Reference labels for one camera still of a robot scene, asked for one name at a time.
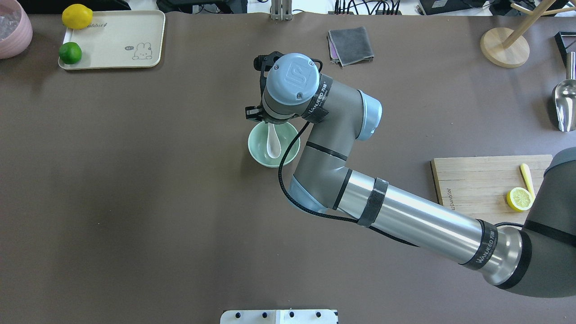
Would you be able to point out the grey folded cloth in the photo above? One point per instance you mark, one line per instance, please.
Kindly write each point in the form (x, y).
(349, 46)

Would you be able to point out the green lime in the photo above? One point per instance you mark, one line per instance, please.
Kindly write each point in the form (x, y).
(70, 53)

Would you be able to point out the cream tray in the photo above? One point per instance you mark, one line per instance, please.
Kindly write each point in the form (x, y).
(119, 39)

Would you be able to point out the metal scoop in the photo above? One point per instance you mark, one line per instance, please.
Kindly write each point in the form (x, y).
(564, 96)

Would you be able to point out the white ceramic spoon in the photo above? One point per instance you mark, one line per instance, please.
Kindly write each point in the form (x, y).
(273, 145)

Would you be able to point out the pink bowl with ice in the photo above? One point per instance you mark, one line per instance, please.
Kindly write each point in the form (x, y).
(16, 29)

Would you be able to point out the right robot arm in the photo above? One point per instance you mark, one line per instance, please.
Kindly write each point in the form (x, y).
(537, 260)

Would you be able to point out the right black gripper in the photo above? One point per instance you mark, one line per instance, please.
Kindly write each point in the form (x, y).
(253, 113)

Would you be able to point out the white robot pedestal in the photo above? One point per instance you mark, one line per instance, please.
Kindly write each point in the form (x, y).
(280, 316)

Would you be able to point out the yellow plastic knife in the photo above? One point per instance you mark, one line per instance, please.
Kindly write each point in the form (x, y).
(526, 174)

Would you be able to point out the wooden cutting board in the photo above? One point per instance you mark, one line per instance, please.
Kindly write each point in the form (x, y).
(477, 186)

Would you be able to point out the yellow lemon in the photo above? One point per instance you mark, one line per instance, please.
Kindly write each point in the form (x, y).
(77, 16)

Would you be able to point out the aluminium frame post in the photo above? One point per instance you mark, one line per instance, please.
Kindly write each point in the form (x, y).
(281, 10)

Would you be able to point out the wooden cup stand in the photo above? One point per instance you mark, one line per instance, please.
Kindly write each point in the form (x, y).
(508, 48)

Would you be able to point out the lemon half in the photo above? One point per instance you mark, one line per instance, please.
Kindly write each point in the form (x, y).
(519, 199)

